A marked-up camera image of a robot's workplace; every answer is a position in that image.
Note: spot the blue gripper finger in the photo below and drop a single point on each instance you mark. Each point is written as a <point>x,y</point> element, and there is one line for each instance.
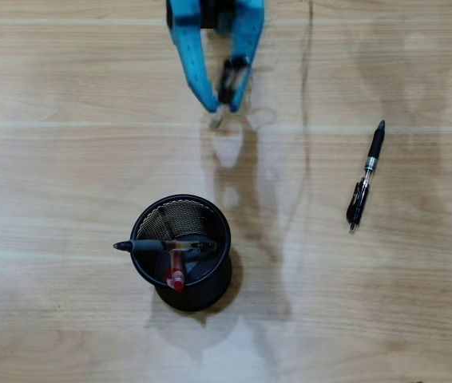
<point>250,36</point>
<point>190,48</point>

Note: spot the clear stick pen black cap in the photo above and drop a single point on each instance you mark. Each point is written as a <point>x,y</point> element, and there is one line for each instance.
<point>228,84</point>

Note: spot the black retractable pen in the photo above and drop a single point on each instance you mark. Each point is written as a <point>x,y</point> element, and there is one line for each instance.
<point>375,147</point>

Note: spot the clear pen grey grip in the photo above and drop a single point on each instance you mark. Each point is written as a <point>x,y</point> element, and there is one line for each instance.
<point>146,246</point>

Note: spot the red clear retractable pen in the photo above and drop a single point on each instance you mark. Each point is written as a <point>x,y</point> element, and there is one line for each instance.
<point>176,275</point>

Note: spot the black mesh pen holder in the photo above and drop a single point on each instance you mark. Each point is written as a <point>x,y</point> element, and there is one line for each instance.
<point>194,299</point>

